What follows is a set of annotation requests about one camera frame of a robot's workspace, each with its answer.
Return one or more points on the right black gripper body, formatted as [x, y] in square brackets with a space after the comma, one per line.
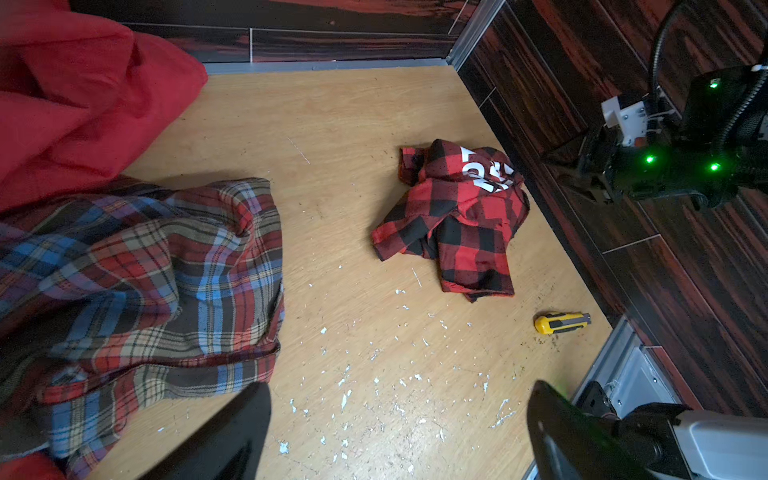
[597, 167]

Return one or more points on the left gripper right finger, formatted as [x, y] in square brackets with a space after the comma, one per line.
[567, 444]

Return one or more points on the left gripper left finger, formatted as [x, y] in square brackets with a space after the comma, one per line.
[228, 446]

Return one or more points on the red black buffalo check shirt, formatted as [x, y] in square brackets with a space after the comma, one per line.
[462, 209]

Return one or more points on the multicolour plaid flannel shirt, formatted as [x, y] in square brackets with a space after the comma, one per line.
[113, 301]

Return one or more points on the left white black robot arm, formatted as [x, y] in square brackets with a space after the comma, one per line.
[672, 441]

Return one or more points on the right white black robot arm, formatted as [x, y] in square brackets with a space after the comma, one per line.
[725, 112]

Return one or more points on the plain red cloth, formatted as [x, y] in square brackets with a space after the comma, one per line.
[82, 97]

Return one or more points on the yellow utility knife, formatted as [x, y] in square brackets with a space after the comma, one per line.
[551, 323]

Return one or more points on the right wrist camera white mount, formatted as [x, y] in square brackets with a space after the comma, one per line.
[630, 121]

